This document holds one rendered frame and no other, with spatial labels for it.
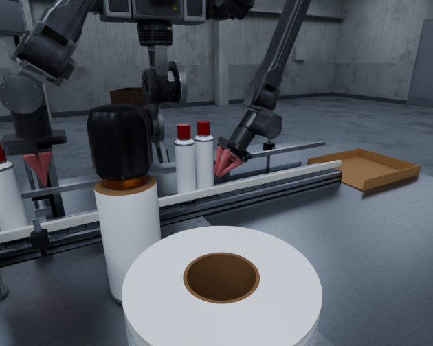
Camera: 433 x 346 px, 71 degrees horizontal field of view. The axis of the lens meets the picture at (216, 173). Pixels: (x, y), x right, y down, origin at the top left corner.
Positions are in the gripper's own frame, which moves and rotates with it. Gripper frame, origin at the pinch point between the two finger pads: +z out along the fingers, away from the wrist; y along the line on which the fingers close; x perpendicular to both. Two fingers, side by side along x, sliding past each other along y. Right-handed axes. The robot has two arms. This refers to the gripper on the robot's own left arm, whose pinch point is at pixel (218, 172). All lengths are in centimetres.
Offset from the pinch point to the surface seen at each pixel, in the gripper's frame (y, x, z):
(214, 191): 4.9, -1.3, 4.8
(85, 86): -723, 52, -7
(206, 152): 2.1, -8.3, -2.7
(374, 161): -3, 65, -40
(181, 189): 2.2, -8.6, 9.0
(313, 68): -710, 583, -477
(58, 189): -3.6, -32.5, 23.9
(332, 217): 21.4, 25.0, -6.9
